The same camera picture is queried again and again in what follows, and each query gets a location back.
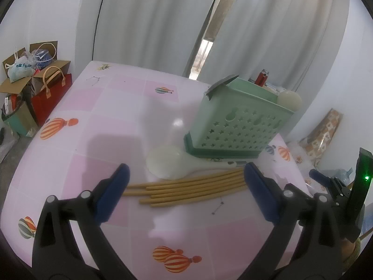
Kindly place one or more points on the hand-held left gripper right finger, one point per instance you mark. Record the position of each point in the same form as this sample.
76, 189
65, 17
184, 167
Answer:
258, 186

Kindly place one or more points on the red gift bag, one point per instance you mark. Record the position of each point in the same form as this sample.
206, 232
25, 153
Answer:
49, 99

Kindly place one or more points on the blue plastic bag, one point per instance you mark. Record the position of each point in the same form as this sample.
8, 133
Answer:
343, 176

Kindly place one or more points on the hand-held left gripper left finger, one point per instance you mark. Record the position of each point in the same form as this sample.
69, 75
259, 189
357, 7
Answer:
116, 185

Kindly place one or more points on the white plastic bag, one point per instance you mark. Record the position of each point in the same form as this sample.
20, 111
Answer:
20, 70

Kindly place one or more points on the pink balloon print tablecloth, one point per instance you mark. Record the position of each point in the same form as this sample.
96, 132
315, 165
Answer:
116, 108

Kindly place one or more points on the red lighter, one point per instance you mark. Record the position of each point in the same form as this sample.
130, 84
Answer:
262, 77

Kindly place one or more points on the white packet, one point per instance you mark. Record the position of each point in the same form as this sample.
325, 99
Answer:
272, 86

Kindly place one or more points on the brown curtain lining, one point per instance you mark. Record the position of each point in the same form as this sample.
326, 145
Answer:
221, 11

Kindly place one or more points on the white rice spoon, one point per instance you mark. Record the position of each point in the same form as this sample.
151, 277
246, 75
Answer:
166, 162

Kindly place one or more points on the green plastic utensil holder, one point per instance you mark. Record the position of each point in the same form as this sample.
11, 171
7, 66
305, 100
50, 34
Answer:
233, 128

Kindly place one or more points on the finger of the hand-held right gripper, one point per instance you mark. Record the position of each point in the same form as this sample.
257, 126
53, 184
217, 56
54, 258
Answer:
319, 176

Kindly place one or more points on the open cardboard box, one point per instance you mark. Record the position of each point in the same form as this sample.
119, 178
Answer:
17, 86

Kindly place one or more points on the white curtain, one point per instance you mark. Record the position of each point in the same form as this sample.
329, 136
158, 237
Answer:
151, 20
276, 29

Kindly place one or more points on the orange patterned wrapped roll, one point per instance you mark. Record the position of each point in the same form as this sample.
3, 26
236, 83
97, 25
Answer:
322, 135

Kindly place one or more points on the bundle of wooden chopsticks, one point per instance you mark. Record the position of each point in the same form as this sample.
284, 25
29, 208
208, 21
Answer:
189, 189

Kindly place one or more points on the green paper bag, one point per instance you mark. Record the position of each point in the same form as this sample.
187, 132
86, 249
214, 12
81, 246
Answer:
20, 119

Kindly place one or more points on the cream round rice spoon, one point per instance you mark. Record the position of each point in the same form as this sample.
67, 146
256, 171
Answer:
289, 100

